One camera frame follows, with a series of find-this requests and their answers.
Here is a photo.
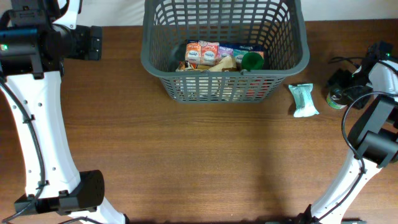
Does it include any silver top tin can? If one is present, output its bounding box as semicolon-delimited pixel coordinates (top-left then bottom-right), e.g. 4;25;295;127
326;88;348;110

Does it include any teal white wipes packet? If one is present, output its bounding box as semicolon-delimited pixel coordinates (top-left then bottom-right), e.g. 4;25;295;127
289;83;319;118

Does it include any grey plastic shopping basket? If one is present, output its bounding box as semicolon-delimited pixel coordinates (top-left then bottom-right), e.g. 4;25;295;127
141;0;310;103

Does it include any green lid jar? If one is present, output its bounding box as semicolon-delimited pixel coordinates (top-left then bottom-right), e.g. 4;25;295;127
241;52;264;71

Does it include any orange spaghetti packet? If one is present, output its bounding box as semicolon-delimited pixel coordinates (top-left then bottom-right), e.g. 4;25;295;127
174;61;269;101

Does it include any multicolour tissue multipack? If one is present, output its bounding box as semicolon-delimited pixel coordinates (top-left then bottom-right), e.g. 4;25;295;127
185;40;264;65

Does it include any beige paper bag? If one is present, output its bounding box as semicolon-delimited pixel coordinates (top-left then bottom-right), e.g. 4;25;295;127
194;55;239;99

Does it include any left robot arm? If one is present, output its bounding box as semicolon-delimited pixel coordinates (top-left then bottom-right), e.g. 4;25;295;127
1;0;129;223

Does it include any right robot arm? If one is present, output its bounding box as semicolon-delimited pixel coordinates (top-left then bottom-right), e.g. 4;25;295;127
292;40;397;223

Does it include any right black cable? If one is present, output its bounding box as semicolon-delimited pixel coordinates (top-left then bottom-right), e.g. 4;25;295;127
312;55;398;224

